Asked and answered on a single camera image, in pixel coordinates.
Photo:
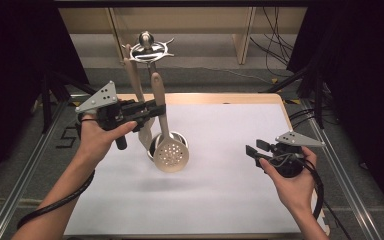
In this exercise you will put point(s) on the white paper sheet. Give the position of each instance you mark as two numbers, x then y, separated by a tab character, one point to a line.
196	200

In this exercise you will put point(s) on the person's left hand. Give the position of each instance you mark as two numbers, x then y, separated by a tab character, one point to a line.
93	140

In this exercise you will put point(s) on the steel utensil rack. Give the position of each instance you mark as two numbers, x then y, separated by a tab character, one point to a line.
146	41

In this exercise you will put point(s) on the beige spoon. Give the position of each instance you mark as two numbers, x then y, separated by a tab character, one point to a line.
145	135

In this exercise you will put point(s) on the yellow floor tape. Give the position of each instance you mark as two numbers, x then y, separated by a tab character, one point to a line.
292	101
275	80

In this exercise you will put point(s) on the beige perforated skimmer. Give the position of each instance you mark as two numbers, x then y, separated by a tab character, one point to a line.
170	155

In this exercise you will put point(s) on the black tripod stand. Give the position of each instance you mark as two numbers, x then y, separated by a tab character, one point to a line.
46	103
319	106

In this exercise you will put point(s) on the light wooden desk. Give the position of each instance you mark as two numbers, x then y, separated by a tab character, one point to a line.
196	20

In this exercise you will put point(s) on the person's right hand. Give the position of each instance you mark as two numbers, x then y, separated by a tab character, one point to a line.
296	193

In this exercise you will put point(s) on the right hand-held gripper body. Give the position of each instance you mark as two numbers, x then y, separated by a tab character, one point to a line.
288	161

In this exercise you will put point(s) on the black curtain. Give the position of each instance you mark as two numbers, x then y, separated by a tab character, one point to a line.
13	66
363	83

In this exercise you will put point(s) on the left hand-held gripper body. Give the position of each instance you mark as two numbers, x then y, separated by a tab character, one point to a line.
110	113

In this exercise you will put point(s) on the aluminium rail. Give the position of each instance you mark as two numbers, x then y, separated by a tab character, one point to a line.
343	173
13	196

